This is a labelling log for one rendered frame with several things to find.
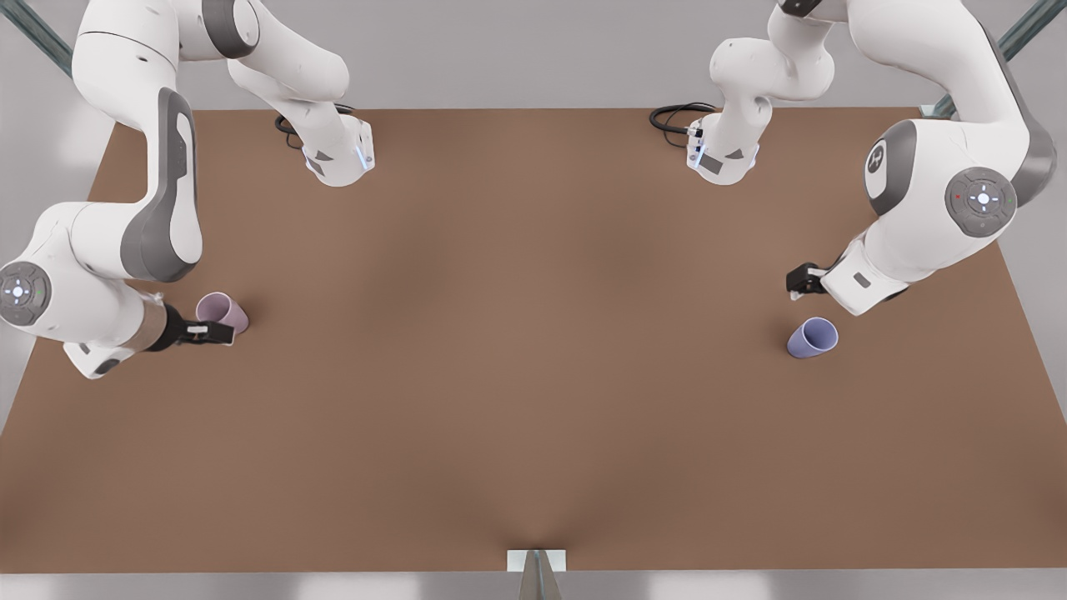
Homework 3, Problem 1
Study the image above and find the purple cup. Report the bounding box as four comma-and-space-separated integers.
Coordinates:
787, 317, 839, 360

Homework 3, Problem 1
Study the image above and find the pink cup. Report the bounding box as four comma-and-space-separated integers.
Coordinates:
195, 292, 250, 337

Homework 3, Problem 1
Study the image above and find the black cable loop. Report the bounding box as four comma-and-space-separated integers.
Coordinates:
274, 103, 358, 152
649, 102, 719, 150

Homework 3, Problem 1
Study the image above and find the silver frame post with foot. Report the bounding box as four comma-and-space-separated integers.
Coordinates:
507, 548, 567, 600

